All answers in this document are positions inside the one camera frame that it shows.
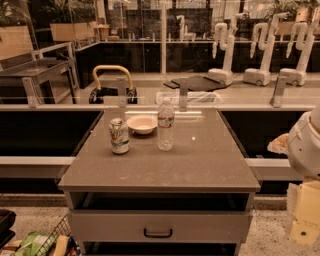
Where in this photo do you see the grey top drawer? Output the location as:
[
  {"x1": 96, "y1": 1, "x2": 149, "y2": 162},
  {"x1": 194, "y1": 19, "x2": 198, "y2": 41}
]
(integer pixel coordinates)
[{"x1": 68, "y1": 210, "x2": 252, "y2": 243}]

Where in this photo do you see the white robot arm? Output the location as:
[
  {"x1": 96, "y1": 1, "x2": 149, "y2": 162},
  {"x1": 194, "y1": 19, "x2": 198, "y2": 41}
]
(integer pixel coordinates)
[{"x1": 267, "y1": 106, "x2": 320, "y2": 245}]

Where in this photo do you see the grey cabinet table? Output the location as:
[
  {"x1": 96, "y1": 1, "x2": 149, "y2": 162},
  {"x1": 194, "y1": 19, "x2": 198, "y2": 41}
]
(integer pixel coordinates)
[{"x1": 59, "y1": 108, "x2": 260, "y2": 256}]

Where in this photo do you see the white background robot left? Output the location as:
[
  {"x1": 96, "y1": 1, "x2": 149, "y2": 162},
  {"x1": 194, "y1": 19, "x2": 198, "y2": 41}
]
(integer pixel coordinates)
[{"x1": 207, "y1": 13, "x2": 248, "y2": 86}]

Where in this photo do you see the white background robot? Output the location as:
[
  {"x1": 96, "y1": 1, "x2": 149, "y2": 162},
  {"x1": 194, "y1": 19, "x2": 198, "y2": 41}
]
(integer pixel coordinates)
[
  {"x1": 280, "y1": 18, "x2": 319, "y2": 86},
  {"x1": 207, "y1": 13, "x2": 248, "y2": 86},
  {"x1": 243, "y1": 12, "x2": 289, "y2": 86}
]

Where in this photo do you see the black floor mat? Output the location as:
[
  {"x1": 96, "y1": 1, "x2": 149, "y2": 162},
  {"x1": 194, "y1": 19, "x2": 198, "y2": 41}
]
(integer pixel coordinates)
[{"x1": 164, "y1": 75, "x2": 226, "y2": 92}]

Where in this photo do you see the clear water bottle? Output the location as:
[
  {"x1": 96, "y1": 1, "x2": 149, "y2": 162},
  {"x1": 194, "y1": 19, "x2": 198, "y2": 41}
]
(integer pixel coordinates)
[{"x1": 157, "y1": 97, "x2": 175, "y2": 151}]

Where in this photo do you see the white background robot right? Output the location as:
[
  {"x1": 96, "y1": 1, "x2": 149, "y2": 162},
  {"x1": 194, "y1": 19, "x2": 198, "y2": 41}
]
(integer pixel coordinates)
[{"x1": 280, "y1": 18, "x2": 319, "y2": 86}]

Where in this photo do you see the white background robot middle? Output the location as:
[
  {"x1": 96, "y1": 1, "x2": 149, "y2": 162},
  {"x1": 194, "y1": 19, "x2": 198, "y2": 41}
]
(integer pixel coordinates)
[{"x1": 243, "y1": 12, "x2": 289, "y2": 86}]

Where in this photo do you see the clear plastic bin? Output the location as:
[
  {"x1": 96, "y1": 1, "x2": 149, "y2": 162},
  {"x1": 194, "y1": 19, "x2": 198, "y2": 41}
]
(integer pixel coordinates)
[{"x1": 155, "y1": 91, "x2": 223, "y2": 105}]

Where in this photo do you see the white bowl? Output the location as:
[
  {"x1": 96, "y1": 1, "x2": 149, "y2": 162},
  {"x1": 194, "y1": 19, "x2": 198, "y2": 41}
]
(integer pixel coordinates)
[{"x1": 127, "y1": 115, "x2": 157, "y2": 135}]

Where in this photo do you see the green white soda can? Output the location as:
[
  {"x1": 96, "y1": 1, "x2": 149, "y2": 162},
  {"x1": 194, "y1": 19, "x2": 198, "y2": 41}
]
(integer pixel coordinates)
[{"x1": 109, "y1": 118, "x2": 129, "y2": 154}]

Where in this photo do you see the yellow sponge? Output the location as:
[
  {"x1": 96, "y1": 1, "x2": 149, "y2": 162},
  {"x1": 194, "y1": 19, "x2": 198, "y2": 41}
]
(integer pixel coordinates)
[{"x1": 52, "y1": 235, "x2": 69, "y2": 256}]

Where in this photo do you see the green snack bag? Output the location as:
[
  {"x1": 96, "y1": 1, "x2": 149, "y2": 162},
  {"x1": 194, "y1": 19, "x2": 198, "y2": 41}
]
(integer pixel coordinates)
[{"x1": 13, "y1": 232, "x2": 56, "y2": 256}]

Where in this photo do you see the grey side table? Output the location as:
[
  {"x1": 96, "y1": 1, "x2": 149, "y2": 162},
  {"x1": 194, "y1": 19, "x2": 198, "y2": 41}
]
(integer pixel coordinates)
[{"x1": 0, "y1": 58, "x2": 78, "y2": 104}]

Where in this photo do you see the black tray stack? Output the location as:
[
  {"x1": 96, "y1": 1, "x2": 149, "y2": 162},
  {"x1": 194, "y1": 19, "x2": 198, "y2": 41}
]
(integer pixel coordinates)
[{"x1": 0, "y1": 209, "x2": 16, "y2": 249}]

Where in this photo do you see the wire basket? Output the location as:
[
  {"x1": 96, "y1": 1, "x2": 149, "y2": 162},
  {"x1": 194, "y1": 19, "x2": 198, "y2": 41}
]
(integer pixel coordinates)
[{"x1": 33, "y1": 214, "x2": 79, "y2": 256}]

